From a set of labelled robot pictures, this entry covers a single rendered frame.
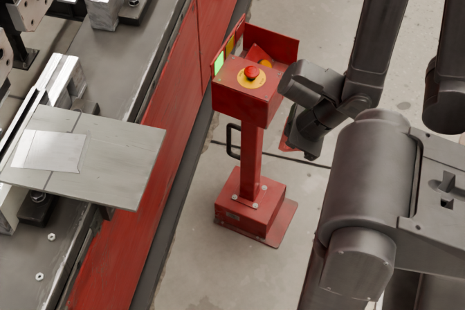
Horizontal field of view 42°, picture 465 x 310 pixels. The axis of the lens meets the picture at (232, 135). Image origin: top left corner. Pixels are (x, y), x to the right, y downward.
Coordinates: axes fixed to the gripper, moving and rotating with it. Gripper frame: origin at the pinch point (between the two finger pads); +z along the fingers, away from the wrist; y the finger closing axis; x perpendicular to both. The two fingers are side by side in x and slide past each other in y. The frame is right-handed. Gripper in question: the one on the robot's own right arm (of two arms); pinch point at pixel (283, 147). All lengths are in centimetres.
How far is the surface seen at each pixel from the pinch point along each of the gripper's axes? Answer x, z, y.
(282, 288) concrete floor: 49, 87, -12
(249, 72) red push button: -4.4, 23.2, -32.5
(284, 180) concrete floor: 41, 91, -54
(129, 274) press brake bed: -5, 68, 11
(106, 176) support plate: -26.6, 13.1, 14.8
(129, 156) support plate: -24.4, 12.0, 9.8
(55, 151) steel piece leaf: -36.5, 17.9, 12.5
